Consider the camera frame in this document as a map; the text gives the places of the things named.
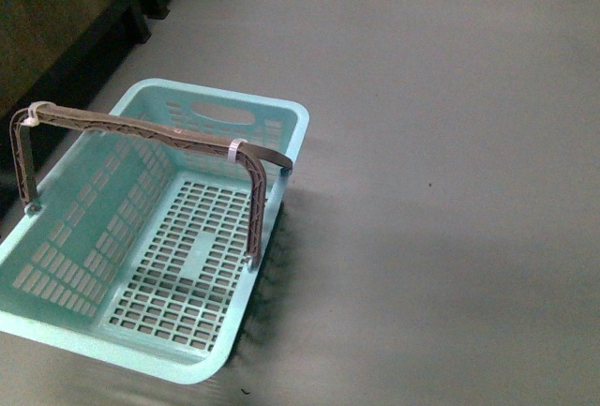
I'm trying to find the brown basket handle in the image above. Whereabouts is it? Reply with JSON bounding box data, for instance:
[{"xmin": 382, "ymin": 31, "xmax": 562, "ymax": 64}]
[{"xmin": 10, "ymin": 101, "xmax": 293, "ymax": 267}]

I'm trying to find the light blue plastic basket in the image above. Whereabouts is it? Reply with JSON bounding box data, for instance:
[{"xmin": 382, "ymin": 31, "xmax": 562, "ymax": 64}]
[{"xmin": 1, "ymin": 79, "xmax": 309, "ymax": 384}]

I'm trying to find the dark wooden produce stand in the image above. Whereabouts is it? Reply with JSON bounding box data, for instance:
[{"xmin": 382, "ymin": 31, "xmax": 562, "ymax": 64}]
[{"xmin": 0, "ymin": 0, "xmax": 188, "ymax": 177}]

